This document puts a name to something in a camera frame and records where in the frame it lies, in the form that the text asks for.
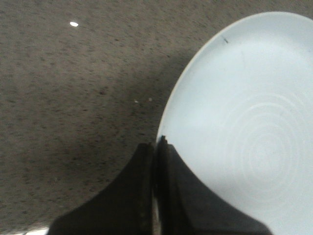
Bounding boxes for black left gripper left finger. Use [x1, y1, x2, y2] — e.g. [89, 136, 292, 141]
[49, 143, 154, 235]

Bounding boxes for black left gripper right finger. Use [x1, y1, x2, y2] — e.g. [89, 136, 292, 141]
[155, 136, 271, 235]

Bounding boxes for light blue round plate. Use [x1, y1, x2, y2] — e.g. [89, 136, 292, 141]
[157, 12, 313, 235]

